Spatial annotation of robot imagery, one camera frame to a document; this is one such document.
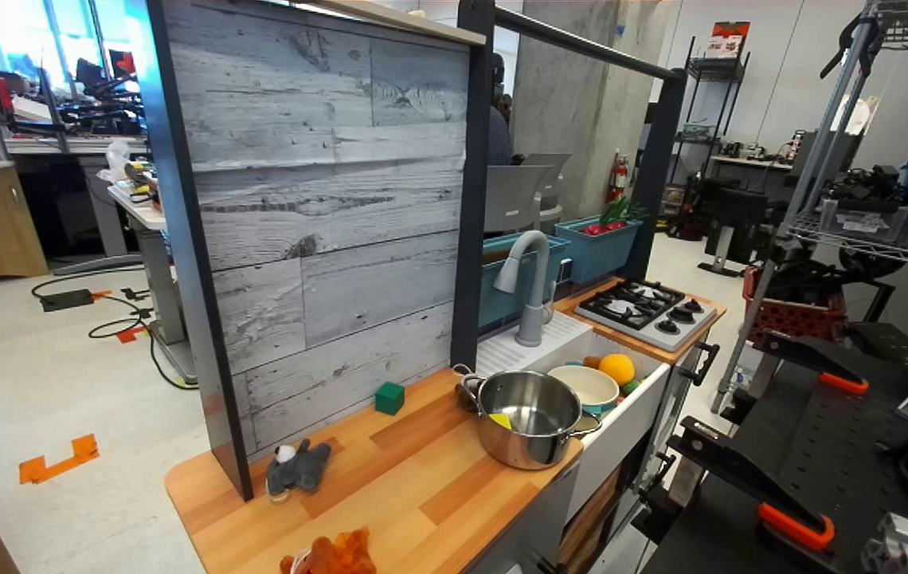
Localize stainless steel pot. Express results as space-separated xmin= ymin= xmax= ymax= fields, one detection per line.
xmin=458 ymin=374 xmax=582 ymax=472

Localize orange plush toy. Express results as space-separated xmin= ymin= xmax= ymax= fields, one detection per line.
xmin=281 ymin=528 xmax=374 ymax=574

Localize grey toy faucet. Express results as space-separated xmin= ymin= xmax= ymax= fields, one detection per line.
xmin=493 ymin=228 xmax=550 ymax=348

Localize yellow block in pot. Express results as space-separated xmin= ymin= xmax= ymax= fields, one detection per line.
xmin=486 ymin=411 xmax=511 ymax=429

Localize red toy radishes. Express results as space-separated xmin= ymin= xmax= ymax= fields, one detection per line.
xmin=582 ymin=220 xmax=626 ymax=240

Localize yellow toy lemon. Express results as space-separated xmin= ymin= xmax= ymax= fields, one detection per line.
xmin=597 ymin=354 xmax=637 ymax=386

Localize toy stove top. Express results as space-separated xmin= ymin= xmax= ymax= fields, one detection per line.
xmin=577 ymin=281 xmax=716 ymax=350

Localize white toy sink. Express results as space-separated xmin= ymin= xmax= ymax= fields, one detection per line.
xmin=475 ymin=313 xmax=670 ymax=517

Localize grey plush mouse toy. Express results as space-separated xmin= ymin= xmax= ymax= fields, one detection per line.
xmin=265 ymin=440 xmax=332 ymax=498

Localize left teal planter box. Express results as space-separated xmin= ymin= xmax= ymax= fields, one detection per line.
xmin=479 ymin=232 xmax=533 ymax=332

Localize teal planter box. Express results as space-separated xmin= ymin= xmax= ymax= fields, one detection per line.
xmin=555 ymin=220 xmax=639 ymax=286
xmin=479 ymin=232 xmax=533 ymax=332

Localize right teal planter box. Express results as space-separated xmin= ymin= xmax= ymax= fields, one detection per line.
xmin=555 ymin=220 xmax=639 ymax=286

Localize cream bowl with teal rim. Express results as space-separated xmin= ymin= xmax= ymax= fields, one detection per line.
xmin=550 ymin=362 xmax=622 ymax=417

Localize black metal frame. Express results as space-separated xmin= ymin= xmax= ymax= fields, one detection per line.
xmin=132 ymin=0 xmax=685 ymax=498

